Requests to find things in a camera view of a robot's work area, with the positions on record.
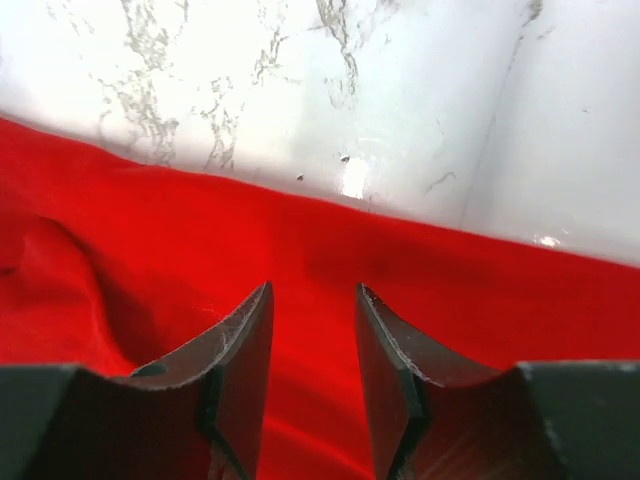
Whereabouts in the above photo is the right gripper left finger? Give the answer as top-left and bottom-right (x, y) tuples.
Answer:
(1, 283), (274, 479)

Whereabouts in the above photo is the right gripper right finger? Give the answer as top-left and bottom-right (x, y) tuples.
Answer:
(355, 285), (639, 479)

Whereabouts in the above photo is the red t shirt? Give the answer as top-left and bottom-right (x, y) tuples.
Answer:
(1, 120), (639, 479)

